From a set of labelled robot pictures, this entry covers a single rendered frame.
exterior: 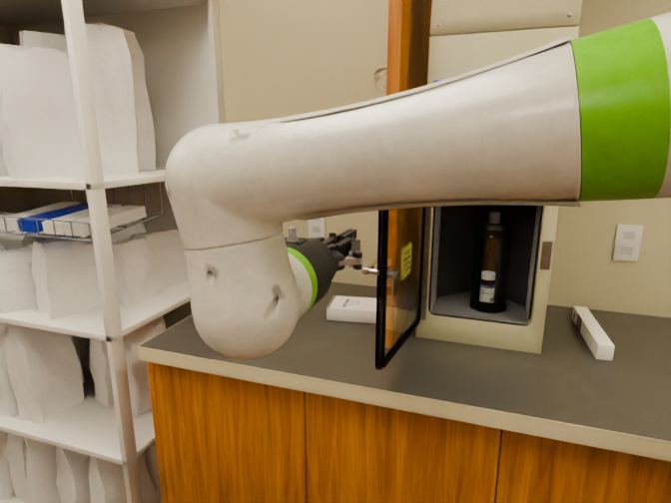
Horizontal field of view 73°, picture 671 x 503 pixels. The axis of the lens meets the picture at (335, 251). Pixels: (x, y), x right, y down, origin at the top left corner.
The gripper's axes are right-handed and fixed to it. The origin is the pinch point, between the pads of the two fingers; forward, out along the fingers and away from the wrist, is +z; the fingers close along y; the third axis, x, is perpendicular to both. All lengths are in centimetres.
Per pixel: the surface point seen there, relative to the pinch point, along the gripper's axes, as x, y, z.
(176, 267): 30, 90, 66
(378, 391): 36.5, -3.0, 14.4
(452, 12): -46, -12, 43
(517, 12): -45, -26, 43
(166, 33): -58, 101, 86
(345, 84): -37, 28, 87
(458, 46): -39, -13, 44
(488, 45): -38, -20, 43
